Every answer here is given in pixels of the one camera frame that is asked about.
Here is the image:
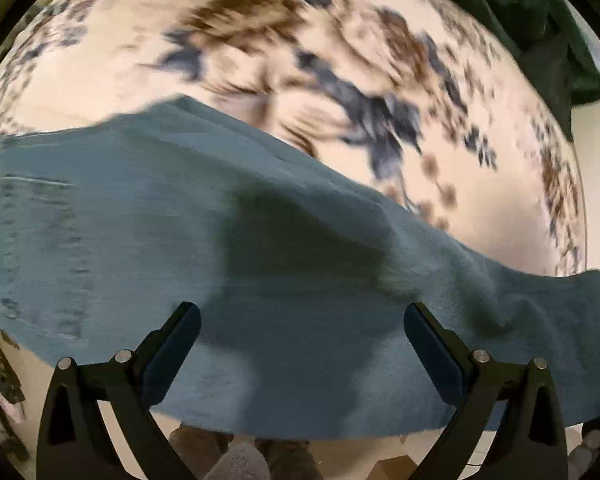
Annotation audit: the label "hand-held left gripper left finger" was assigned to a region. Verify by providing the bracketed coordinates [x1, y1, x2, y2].
[36, 302, 202, 480]

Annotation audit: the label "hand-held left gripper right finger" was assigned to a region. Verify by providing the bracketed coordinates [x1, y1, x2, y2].
[403, 302, 569, 480]

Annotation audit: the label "teal pants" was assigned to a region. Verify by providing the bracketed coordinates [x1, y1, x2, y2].
[0, 95, 600, 442]

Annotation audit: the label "cardboard box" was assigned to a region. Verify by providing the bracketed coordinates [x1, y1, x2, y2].
[366, 455, 417, 480]

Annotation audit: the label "grey fuzzy slipper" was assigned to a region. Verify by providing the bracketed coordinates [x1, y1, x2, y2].
[202, 442, 272, 480]

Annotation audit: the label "cream floral printed blanket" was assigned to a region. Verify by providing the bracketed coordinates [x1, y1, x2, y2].
[0, 0, 589, 466]

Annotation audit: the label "dark green cloth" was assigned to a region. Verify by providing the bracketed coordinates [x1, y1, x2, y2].
[382, 0, 600, 142]

